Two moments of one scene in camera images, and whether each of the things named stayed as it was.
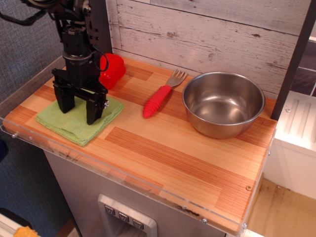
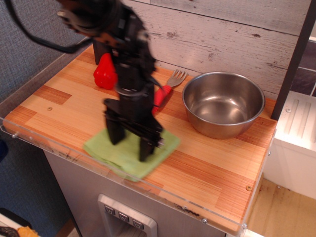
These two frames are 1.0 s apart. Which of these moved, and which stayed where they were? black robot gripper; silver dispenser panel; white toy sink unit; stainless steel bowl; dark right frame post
Moved: black robot gripper
Stayed: dark right frame post; silver dispenser panel; white toy sink unit; stainless steel bowl
